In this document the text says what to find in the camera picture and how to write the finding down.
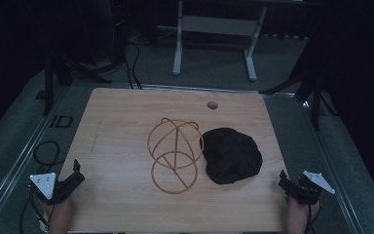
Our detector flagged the white desk frame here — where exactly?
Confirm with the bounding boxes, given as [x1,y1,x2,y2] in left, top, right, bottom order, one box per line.
[171,0,269,83]

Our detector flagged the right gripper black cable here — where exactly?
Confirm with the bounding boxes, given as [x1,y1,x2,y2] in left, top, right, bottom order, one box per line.
[305,200,322,234]

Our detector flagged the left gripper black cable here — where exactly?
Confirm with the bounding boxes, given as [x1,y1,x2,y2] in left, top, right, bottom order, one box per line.
[19,189,51,234]

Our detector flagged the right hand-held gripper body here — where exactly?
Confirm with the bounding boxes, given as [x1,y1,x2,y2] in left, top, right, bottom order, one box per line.
[291,170,336,206]

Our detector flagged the black floor cables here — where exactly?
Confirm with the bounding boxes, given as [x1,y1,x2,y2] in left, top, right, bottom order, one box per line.
[122,38,143,91]

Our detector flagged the black tripod stand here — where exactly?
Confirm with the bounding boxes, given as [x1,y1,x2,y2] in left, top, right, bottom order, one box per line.
[35,48,113,117]
[260,38,339,133]

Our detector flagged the black hat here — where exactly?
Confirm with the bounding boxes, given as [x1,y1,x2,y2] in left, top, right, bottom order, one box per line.
[200,127,264,185]

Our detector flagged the person's right hand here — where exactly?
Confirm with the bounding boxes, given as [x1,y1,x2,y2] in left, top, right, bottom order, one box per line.
[286,194,321,218]

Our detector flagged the person's left hand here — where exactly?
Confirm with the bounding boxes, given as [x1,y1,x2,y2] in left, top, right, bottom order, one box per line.
[44,196,74,216]

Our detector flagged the golden wire hat stand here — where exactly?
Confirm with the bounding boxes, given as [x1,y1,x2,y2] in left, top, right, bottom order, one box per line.
[147,117,206,195]

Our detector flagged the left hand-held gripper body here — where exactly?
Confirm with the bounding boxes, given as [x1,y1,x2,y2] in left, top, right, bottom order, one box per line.
[28,172,78,206]

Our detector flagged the black looped floor cable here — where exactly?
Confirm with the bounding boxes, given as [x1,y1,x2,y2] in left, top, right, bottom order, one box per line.
[32,139,66,168]

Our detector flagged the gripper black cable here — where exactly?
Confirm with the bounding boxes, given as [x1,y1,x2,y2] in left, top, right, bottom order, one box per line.
[19,189,51,234]
[305,200,322,234]

